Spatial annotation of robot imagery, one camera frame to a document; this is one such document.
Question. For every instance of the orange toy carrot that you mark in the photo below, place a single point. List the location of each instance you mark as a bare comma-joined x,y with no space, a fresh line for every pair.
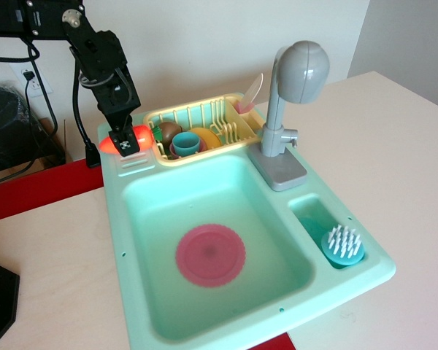
144,136

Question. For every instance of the brown toy kiwi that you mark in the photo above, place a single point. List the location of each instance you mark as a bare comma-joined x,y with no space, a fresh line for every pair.
169,130

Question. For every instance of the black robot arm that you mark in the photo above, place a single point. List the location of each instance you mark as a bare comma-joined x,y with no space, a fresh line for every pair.
98,55

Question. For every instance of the mint green toy sink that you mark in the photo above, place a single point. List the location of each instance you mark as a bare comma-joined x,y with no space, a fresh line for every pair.
286,280

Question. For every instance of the black bag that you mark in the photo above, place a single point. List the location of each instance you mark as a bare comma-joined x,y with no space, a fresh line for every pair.
22,137

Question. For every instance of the teal scrub brush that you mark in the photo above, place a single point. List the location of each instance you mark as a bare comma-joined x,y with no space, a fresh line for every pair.
342,246

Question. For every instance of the red board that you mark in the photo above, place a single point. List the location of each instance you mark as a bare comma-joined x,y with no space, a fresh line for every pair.
48,186

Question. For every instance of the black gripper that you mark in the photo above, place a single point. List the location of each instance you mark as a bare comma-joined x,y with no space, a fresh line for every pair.
117,99

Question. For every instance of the white wall outlet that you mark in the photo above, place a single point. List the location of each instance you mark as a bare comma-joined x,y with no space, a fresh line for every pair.
35,86

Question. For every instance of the yellow dish rack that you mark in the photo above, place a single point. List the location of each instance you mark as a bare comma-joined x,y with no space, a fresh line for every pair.
220,127

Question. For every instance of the pink toy bowl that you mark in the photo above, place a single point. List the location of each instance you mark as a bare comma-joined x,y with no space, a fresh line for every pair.
173,155

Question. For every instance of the teal toy cup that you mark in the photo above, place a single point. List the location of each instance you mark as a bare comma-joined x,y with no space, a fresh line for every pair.
185,144

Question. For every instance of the yellow toy plate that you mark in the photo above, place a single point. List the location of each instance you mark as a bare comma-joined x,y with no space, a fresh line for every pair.
210,138

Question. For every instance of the pink toy plate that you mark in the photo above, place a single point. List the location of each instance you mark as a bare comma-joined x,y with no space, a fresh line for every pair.
210,255

